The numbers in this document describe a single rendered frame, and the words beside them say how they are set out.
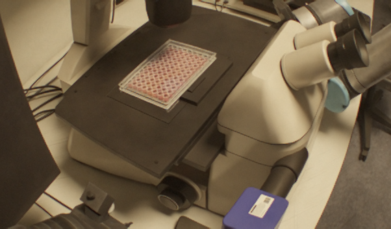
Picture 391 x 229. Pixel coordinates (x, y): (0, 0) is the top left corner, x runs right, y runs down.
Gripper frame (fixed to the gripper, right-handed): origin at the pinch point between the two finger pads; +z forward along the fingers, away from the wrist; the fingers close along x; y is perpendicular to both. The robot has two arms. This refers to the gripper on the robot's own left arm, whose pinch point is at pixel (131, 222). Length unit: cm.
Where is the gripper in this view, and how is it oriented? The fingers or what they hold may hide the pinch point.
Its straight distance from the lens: 53.3
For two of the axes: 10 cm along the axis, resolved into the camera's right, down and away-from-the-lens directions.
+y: 2.2, -9.3, -3.0
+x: -8.4, -3.4, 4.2
